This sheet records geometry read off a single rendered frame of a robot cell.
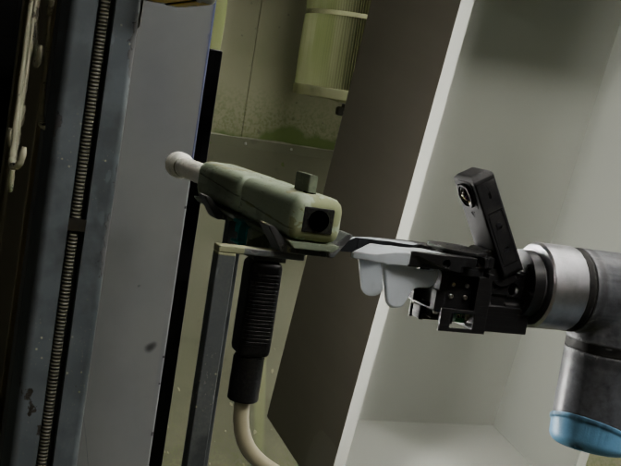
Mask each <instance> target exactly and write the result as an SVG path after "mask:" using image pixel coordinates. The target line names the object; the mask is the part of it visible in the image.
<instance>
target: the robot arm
mask: <svg viewBox="0 0 621 466"><path fill-rule="evenodd" d="M454 181H455V183H456V186H457V192H458V196H459V198H460V201H461V203H462V206H463V209H464V212H465V215H466V218H467V220H468V224H469V229H470V232H471V235H472V237H473V240H474V243H475V245H470V246H468V247H467V246H464V245H460V244H455V243H448V242H442V241H434V240H428V241H427V243H426V242H419V241H413V240H405V239H386V238H370V237H352V238H351V239H350V240H349V241H348V242H347V244H346V245H345V246H344V247H343V248H342V249H341V250H340V251H348V252H351V256H350V257H351V258H355V259H359V279H360V287H361V290H362V292H363V293H364V294H366V295H368V296H377V295H379V294H380V293H381V292H382V290H384V299H385V302H386V304H387V305H388V306H389V307H391V308H400V307H402V306H403V305H404V303H405V302H406V300H407V298H410V299H411V300H410V305H409V311H408V315H410V316H415V317H417V318H418V319H421V320H422V319H429V320H438V321H439V322H438V327H437V330H438V331H449V332H459V333H471V334H482V335H484V331H486V332H497V333H507V334H519V335H525V334H526V328H527V327H531V328H541V329H553V330H560V331H566V340H565V345H564V350H563V355H562V360H561V365H560V370H559V375H558V380H557V386H556V391H555V396H554V405H553V410H552V411H550V418H551V421H550V428H549V432H550V435H551V437H552V439H553V440H555V441H556V442H558V443H560V444H562V445H564V446H566V447H569V448H573V449H576V450H579V451H583V452H586V453H590V454H594V455H598V456H604V457H609V458H621V252H613V251H599V250H592V249H584V248H575V247H571V246H566V245H558V244H550V243H542V242H532V243H531V244H529V245H527V246H526V247H525V248H524V249H523V250H521V249H519V250H517V247H516V243H515V241H514V238H513V235H512V231H511V228H510V225H509V223H508V219H507V216H506V213H505V207H504V205H503V202H502V199H501V195H500V192H499V189H498V187H497V183H496V180H495V177H494V174H493V172H492V171H490V170H486V169H481V168H477V167H471V168H469V169H467V170H465V171H463V172H460V173H458V174H456V175H455V176H454ZM417 267H418V268H419V269H417ZM422 299H423V300H422ZM452 322H456V323H458V324H460V325H463V326H465V327H466V328H468V329H464V328H453V327H449V325H451V324H452Z"/></svg>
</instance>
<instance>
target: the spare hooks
mask: <svg viewBox="0 0 621 466"><path fill-rule="evenodd" d="M33 1H34V5H33ZM40 3H41V0H29V2H28V11H27V20H26V27H25V34H24V40H23V48H22V59H21V65H20V72H19V77H18V95H17V103H16V108H15V115H14V121H13V128H8V131H7V135H6V136H7V144H8V147H9V148H10V151H9V153H8V155H9V158H8V163H9V168H10V169H11V170H9V175H8V180H7V187H8V189H7V190H8V192H12V191H13V187H14V180H15V170H19V169H20V168H21V167H22V166H23V164H24V161H25V159H26V156H27V147H24V146H22V147H21V150H20V152H19V155H18V147H19V145H20V136H21V127H22V126H23V124H24V120H25V112H26V105H25V99H26V94H27V90H28V82H29V76H30V61H31V56H32V64H33V66H34V67H38V66H39V65H40V64H41V63H42V60H43V72H42V87H41V94H40V102H39V110H38V116H37V120H38V125H39V127H40V128H41V129H43V130H45V124H46V123H45V122H44V108H45V99H46V94H45V92H46V82H47V75H48V65H49V47H50V41H51V31H52V21H53V13H54V12H53V11H54V5H55V0H48V3H47V8H46V10H47V11H46V13H47V15H48V17H47V24H46V35H45V50H44V56H43V46H42V45H40V44H39V45H38V34H39V21H40ZM32 8H33V11H32ZM31 14H32V17H31ZM17 158H18V160H17Z"/></svg>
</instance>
